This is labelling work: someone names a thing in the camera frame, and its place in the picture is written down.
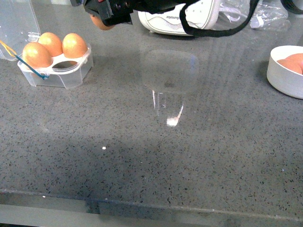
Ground brown egg front left box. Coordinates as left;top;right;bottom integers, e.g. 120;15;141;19
22;42;53;68

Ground brown top egg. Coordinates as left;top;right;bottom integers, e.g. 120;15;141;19
90;14;115;31

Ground brown egg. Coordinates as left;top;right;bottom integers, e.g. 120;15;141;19
277;59;302;74
90;14;115;31
286;53;303;68

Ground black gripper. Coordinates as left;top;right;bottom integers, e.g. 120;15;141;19
71;0;188;26

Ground brown egg back left box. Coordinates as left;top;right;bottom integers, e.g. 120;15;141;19
38;32;63;57

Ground clear plastic bag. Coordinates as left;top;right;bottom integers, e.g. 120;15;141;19
213;0;291;32

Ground yellow twist tie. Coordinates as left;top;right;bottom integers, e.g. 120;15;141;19
0;40;18;57

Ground clear plastic egg box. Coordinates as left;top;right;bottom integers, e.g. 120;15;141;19
0;0;93;89

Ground white ceramic bowl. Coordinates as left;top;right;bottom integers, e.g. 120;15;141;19
267;45;303;99

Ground white Joyoung soymilk maker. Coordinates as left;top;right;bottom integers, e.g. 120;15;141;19
138;0;221;36

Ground brown egg box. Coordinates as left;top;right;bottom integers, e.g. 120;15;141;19
38;32;63;57
22;42;53;68
62;33;88;59

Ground brown egg left in bowl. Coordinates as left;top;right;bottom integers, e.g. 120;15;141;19
277;59;302;74

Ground brown egg back right box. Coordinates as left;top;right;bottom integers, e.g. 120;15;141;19
62;33;88;59

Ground white power cable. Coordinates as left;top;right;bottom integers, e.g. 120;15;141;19
219;6;244;23

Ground brown egg back in bowl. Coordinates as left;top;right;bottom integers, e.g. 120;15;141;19
286;53;303;68

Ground blue twist tie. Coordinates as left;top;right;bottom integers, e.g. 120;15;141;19
15;55;49;80

